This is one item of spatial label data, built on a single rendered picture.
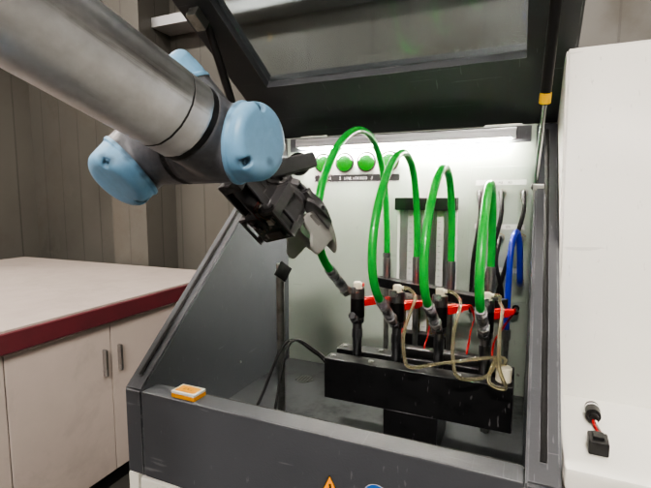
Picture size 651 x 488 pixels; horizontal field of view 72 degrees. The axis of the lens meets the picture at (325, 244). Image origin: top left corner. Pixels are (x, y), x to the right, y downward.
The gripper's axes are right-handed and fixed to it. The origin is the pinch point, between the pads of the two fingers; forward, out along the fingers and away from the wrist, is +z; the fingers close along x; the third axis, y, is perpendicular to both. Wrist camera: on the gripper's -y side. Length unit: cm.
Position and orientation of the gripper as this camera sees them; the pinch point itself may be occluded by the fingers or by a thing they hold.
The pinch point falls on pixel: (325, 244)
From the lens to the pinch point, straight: 73.4
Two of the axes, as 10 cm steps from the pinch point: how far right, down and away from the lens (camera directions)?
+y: -3.2, 7.4, -5.9
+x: 7.7, -1.6, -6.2
